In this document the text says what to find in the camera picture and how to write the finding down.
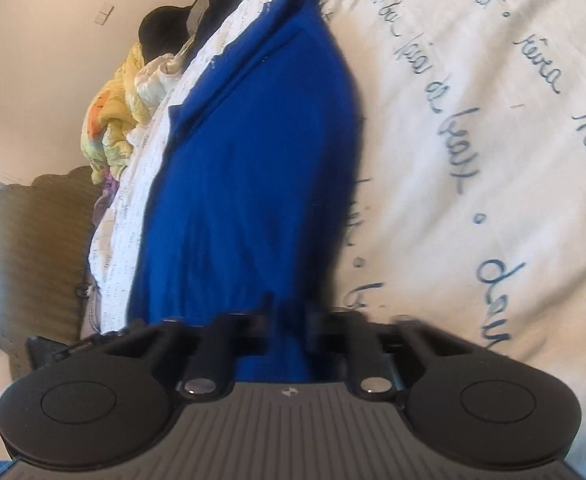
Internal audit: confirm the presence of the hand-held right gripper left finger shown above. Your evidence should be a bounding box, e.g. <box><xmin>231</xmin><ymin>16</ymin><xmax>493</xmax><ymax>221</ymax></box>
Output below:
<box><xmin>98</xmin><ymin>292</ymin><xmax>277</xmax><ymax>401</ymax></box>

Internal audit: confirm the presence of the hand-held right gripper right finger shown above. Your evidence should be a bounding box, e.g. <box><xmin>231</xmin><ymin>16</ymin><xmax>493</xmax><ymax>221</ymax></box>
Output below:
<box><xmin>312</xmin><ymin>309</ymin><xmax>480</xmax><ymax>402</ymax></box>

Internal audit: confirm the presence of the blue fleece garment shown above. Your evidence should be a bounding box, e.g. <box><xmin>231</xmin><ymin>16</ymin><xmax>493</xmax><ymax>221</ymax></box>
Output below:
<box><xmin>128</xmin><ymin>0</ymin><xmax>369</xmax><ymax>386</ymax></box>

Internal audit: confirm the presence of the purple cloth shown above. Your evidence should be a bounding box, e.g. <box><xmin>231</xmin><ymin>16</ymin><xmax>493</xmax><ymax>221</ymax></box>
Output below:
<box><xmin>93</xmin><ymin>170</ymin><xmax>118</xmax><ymax>216</ymax></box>

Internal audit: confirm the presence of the brown scalloped headboard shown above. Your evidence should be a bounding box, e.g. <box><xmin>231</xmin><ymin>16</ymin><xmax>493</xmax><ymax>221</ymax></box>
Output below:
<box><xmin>0</xmin><ymin>170</ymin><xmax>104</xmax><ymax>376</ymax></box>

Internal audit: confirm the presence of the yellow patterned blanket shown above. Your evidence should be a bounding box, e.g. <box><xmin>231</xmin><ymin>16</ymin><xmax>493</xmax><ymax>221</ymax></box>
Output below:
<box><xmin>80</xmin><ymin>42</ymin><xmax>146</xmax><ymax>186</ymax></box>

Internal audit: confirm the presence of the white script-printed bed cover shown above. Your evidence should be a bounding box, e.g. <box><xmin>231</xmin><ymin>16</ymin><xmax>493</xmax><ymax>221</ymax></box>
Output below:
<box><xmin>87</xmin><ymin>0</ymin><xmax>586</xmax><ymax>480</ymax></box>

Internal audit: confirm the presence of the cream white cloth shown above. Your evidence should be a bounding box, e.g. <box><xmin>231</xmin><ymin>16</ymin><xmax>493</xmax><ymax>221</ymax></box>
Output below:
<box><xmin>128</xmin><ymin>52</ymin><xmax>184</xmax><ymax>126</ymax></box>

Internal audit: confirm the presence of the black cloth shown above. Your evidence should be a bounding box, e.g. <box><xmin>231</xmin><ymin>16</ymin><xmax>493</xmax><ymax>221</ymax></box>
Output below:
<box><xmin>138</xmin><ymin>5</ymin><xmax>194</xmax><ymax>58</ymax></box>

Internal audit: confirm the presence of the dark garment with grey trim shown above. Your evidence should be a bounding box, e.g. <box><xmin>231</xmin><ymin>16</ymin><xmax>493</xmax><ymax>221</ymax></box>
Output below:
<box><xmin>183</xmin><ymin>0</ymin><xmax>269</xmax><ymax>56</ymax></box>

